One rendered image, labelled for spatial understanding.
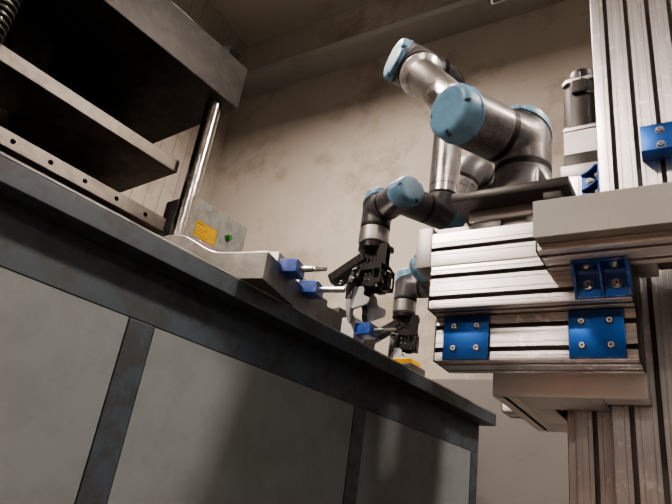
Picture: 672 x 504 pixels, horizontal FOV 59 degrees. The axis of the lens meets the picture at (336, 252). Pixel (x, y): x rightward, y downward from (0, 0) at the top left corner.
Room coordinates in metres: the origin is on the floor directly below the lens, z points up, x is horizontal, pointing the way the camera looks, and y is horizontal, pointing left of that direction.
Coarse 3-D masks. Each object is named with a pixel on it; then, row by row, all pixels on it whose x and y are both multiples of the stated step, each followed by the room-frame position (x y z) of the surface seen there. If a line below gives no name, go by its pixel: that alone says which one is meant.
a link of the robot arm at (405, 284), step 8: (400, 272) 1.78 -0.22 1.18; (408, 272) 1.77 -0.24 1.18; (400, 280) 1.78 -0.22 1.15; (408, 280) 1.77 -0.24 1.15; (416, 280) 1.75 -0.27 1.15; (400, 288) 1.78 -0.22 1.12; (408, 288) 1.77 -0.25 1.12; (416, 288) 1.76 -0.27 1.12; (400, 296) 1.78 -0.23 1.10; (408, 296) 1.77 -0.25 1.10; (416, 296) 1.78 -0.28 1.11
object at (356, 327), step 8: (344, 320) 1.33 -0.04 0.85; (352, 320) 1.32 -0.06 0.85; (360, 320) 1.33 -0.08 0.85; (344, 328) 1.33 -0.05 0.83; (352, 328) 1.32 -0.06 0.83; (360, 328) 1.31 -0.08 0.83; (368, 328) 1.30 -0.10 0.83; (376, 328) 1.30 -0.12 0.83; (384, 328) 1.29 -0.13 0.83; (392, 328) 1.28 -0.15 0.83; (352, 336) 1.31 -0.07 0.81; (360, 336) 1.33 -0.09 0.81; (368, 336) 1.32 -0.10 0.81; (376, 336) 1.32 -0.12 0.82
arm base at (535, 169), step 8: (504, 160) 1.01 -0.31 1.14; (512, 160) 1.00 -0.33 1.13; (520, 160) 0.99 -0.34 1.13; (528, 160) 0.99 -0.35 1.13; (536, 160) 0.99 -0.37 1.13; (544, 160) 0.99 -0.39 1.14; (496, 168) 1.04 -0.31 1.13; (504, 168) 1.01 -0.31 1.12; (512, 168) 1.00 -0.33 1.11; (520, 168) 0.99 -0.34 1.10; (528, 168) 0.98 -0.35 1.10; (536, 168) 0.99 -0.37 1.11; (544, 168) 0.99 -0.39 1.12; (496, 176) 1.04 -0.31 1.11; (504, 176) 1.00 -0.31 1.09; (512, 176) 0.99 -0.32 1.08; (520, 176) 0.98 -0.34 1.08; (528, 176) 0.98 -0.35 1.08; (536, 176) 0.98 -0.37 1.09; (544, 176) 0.98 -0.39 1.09; (496, 184) 1.02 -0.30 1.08; (504, 184) 0.99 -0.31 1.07; (512, 184) 0.98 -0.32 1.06
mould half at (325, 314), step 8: (320, 304) 1.31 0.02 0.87; (320, 312) 1.31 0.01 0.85; (328, 312) 1.34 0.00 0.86; (336, 312) 1.36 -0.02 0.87; (344, 312) 1.38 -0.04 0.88; (320, 320) 1.32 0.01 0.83; (328, 320) 1.34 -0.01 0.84; (336, 320) 1.36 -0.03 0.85; (336, 328) 1.37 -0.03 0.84; (368, 344) 1.47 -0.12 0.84
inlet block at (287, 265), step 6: (270, 252) 1.07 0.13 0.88; (276, 252) 1.07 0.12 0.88; (276, 258) 1.07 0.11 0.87; (282, 258) 1.08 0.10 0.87; (282, 264) 1.07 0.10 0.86; (288, 264) 1.06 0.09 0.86; (294, 264) 1.06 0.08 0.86; (300, 264) 1.07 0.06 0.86; (282, 270) 1.06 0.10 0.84; (288, 270) 1.06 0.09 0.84; (294, 270) 1.05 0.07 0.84; (300, 270) 1.07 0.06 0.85; (306, 270) 1.06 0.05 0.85; (312, 270) 1.06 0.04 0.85; (318, 270) 1.06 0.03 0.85; (324, 270) 1.05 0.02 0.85; (288, 276) 1.09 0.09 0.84; (294, 276) 1.08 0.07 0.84; (300, 276) 1.08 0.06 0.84
